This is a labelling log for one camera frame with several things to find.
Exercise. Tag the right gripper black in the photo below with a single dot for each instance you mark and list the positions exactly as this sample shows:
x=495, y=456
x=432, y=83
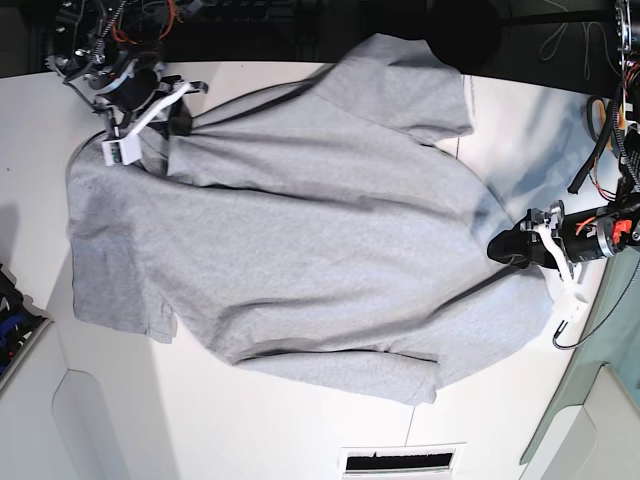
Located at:
x=132, y=84

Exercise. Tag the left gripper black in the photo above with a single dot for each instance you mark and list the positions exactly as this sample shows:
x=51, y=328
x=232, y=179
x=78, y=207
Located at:
x=587, y=235

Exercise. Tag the grey t-shirt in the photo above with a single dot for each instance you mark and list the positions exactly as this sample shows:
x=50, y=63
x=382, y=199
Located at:
x=312, y=231

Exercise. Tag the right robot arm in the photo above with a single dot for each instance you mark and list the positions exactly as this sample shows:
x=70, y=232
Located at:
x=109, y=53

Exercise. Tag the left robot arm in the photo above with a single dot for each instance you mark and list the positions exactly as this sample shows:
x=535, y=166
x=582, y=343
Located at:
x=620, y=126

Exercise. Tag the grey white side bin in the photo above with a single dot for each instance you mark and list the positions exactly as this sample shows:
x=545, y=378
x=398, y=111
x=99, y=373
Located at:
x=596, y=440

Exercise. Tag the blue black clutter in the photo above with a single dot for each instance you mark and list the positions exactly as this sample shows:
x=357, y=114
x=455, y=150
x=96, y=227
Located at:
x=17, y=323

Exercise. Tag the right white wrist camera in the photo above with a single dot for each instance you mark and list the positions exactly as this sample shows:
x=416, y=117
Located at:
x=125, y=151

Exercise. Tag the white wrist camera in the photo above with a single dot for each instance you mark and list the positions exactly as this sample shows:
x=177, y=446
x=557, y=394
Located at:
x=125, y=151
x=569, y=303

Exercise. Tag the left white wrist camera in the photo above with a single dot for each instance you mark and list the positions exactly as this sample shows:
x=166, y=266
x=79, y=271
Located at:
x=569, y=303

